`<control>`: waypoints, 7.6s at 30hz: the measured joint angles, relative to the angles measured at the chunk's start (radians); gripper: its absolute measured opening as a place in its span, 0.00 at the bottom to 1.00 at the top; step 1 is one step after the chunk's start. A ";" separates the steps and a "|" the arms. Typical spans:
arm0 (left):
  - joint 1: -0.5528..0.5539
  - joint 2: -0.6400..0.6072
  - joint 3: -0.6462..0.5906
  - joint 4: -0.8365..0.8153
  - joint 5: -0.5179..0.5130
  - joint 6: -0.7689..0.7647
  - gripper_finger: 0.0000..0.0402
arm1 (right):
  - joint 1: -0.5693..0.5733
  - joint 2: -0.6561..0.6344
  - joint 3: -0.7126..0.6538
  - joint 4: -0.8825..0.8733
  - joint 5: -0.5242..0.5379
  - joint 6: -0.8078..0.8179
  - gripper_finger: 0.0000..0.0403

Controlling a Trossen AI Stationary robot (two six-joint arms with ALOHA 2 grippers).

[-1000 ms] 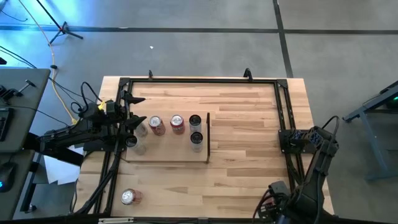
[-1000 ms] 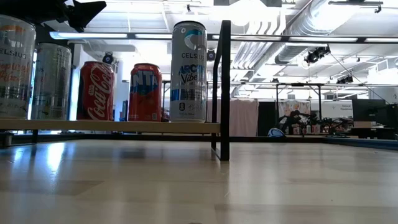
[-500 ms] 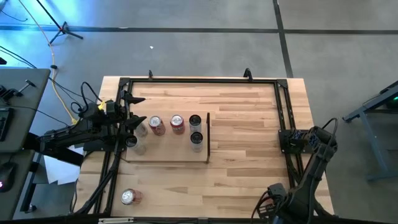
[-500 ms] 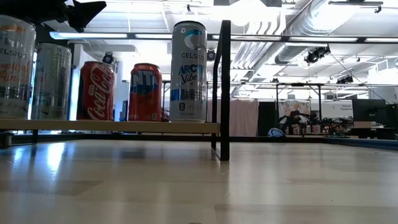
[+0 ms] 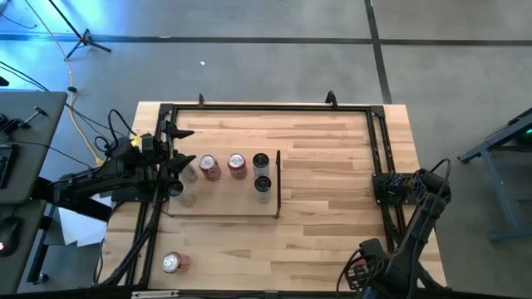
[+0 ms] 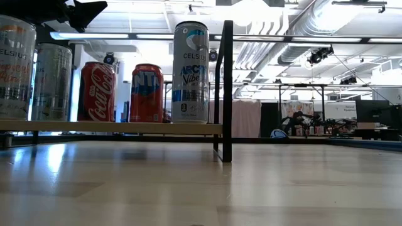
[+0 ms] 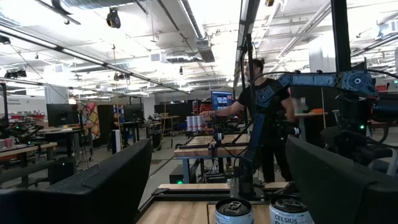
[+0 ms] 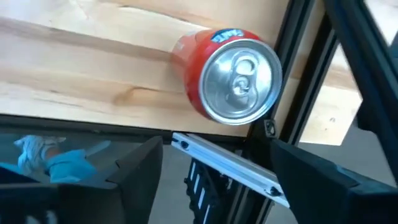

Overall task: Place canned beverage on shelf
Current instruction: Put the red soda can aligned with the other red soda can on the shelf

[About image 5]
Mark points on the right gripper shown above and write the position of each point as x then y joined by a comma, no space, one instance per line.
374,253

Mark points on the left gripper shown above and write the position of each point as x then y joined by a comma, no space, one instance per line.
164,158

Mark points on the tall white floral can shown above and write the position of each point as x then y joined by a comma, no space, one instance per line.
190,175

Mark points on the red soda can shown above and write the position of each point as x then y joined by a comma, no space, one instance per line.
172,262
211,170

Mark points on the tall beige beverage can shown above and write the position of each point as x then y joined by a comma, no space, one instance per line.
185,197

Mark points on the orange Fanta can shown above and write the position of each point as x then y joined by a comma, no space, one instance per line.
237,168

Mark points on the white Celsius Arctic can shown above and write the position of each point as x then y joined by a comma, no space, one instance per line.
261,166
263,191

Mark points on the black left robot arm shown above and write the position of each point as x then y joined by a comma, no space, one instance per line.
91,182

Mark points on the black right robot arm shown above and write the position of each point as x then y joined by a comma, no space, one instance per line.
420,216

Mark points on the light wooden shelf board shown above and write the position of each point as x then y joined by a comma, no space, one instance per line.
224,199

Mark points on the black table clamp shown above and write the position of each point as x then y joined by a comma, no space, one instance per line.
331,99
201,99

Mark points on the black desk crossbar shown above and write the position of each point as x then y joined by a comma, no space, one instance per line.
70,205

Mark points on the white paper sheets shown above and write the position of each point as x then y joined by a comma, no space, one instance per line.
79,228

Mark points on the black tripod stand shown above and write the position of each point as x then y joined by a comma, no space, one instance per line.
85,39

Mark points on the black desk clamp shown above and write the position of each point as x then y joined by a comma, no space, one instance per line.
12,124

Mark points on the black keyboard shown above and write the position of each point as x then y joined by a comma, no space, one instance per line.
7,166

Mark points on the dark grey desk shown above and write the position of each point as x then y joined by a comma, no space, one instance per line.
29,266

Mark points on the black computer mouse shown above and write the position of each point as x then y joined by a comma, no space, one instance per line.
8,238

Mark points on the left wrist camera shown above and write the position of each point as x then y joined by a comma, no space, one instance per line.
146,143

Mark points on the black aluminium table frame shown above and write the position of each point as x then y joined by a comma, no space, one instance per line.
270,108

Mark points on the blue-grey table frame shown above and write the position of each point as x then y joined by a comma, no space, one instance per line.
500,195

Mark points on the silver edge bracket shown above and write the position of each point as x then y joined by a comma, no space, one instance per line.
154,295

